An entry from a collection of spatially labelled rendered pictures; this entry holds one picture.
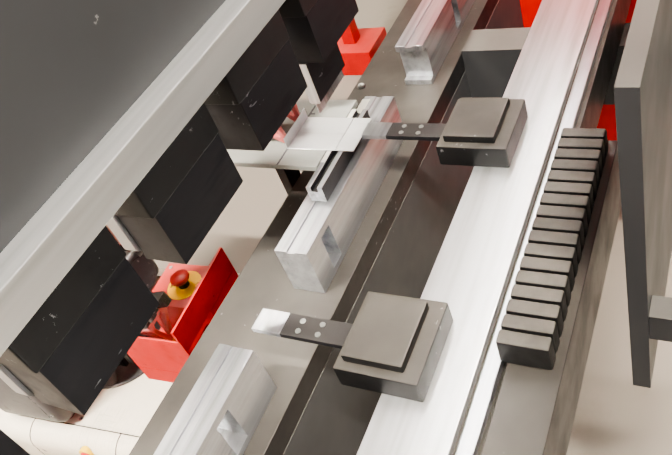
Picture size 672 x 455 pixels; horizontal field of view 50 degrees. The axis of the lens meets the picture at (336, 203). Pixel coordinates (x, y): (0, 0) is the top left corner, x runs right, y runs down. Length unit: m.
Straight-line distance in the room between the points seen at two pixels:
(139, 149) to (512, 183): 0.69
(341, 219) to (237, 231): 1.59
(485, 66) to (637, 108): 0.97
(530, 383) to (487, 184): 0.35
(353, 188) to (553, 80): 0.37
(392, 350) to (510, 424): 0.15
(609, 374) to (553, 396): 1.20
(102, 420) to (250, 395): 1.07
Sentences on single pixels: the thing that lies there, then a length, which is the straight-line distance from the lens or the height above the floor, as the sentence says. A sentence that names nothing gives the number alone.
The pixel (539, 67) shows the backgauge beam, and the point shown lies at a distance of 1.30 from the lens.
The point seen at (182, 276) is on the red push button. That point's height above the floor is 0.81.
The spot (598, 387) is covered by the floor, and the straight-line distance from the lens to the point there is 2.02.
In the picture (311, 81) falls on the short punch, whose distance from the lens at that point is 1.13.
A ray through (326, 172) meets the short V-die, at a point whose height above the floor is 1.00.
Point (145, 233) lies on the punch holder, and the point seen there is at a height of 1.22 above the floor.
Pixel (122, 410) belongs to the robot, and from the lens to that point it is 2.05.
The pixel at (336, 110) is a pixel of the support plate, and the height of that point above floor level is 1.00.
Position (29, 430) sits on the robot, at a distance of 2.21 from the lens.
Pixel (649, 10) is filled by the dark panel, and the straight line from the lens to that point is 0.72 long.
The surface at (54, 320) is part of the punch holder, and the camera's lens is 0.74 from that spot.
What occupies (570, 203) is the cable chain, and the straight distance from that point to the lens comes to 0.96.
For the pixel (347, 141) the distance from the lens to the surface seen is 1.22.
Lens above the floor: 1.71
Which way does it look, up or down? 40 degrees down
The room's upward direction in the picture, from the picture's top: 23 degrees counter-clockwise
